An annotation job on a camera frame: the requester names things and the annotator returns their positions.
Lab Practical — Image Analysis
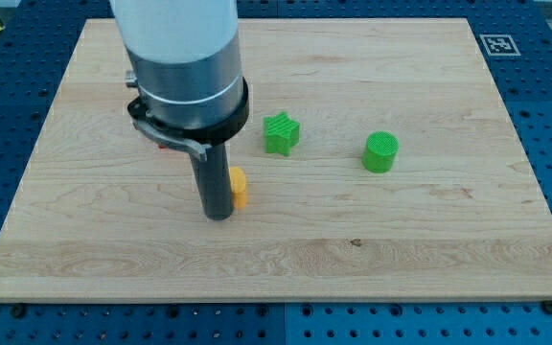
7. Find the green cylinder block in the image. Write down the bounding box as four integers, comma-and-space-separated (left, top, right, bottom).
361, 131, 399, 173

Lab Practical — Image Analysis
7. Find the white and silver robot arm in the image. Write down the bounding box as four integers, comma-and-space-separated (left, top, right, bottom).
110, 0, 243, 129

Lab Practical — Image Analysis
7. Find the wooden board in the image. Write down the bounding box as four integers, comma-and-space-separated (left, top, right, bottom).
0, 18, 552, 304

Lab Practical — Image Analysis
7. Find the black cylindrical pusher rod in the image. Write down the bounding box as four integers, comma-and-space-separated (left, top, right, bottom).
190, 144, 234, 220

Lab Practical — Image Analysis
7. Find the green star block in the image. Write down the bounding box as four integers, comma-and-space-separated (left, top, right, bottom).
263, 112, 300, 156

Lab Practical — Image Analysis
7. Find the black clamp ring with lever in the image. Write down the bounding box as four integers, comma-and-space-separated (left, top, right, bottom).
125, 70, 250, 163

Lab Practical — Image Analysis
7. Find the white fiducial marker tag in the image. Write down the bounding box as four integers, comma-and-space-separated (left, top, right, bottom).
480, 34, 520, 57

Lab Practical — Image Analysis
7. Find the yellow block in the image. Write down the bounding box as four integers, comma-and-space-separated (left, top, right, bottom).
229, 167, 248, 209

